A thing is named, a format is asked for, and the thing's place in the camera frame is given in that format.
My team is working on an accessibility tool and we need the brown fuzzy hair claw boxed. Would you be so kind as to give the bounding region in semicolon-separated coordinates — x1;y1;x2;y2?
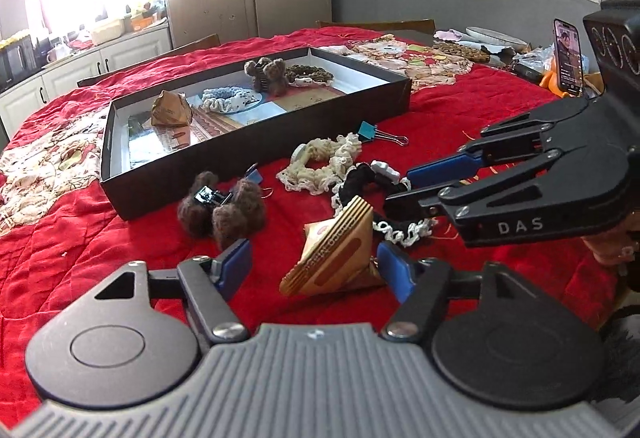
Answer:
177;171;266;250

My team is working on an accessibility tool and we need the black white-trim scrunchie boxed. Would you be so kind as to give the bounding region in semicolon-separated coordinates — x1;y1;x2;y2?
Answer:
331;160;437;249

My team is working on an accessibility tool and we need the teal binder clip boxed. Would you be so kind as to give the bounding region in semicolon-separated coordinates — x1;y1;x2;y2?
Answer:
357;121;409;147

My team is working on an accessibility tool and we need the tan triangular paper packet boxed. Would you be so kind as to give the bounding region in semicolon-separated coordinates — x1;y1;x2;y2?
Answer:
279;195;384;296

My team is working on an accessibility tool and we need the cream knitted scrunchie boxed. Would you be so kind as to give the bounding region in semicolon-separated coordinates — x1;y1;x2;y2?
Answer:
276;133;362;195

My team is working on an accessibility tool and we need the dark blue binder clip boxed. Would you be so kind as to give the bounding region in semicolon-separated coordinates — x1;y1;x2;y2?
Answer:
244;163;273;199

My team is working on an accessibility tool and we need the olive brown knitted scrunchie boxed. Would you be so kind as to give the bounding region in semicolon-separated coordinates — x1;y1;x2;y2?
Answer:
284;65;334;87

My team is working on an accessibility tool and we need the blue white knitted scrunchie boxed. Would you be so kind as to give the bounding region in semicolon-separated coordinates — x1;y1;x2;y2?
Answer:
201;86;262;114

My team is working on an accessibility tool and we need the smartphone on orange stand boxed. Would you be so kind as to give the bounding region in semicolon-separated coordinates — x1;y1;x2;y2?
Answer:
539;19;585;98

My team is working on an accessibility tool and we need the red quilted bedspread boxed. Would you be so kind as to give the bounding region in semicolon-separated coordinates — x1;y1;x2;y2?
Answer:
0;24;626;428

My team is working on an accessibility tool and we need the wooden chair right side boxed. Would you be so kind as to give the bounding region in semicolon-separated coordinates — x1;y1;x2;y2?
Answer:
316;19;436;35

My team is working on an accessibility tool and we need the wooden chair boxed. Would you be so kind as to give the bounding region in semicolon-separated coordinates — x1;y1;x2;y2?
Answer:
77;32;222;89
316;19;436;35

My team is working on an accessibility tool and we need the black shallow box tray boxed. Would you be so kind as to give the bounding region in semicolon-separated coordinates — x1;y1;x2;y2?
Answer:
100;48;412;221

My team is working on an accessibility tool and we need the brown triangular packet in box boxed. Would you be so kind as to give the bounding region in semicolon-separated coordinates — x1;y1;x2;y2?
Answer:
151;91;193;127

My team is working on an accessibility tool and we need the brown fuzzy clip in box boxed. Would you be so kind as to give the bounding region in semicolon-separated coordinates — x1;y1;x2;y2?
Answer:
244;57;288;97

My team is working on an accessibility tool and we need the wooden chair back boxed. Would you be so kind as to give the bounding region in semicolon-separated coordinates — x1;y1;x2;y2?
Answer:
77;32;222;89

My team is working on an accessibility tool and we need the white kitchen cabinet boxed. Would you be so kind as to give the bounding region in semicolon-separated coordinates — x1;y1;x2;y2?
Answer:
1;19;172;140

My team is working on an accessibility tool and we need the cream food container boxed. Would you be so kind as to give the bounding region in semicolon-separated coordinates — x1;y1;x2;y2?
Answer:
90;18;126;46

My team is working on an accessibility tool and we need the black microwave oven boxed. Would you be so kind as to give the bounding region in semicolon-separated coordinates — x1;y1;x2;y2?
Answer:
1;32;39;91

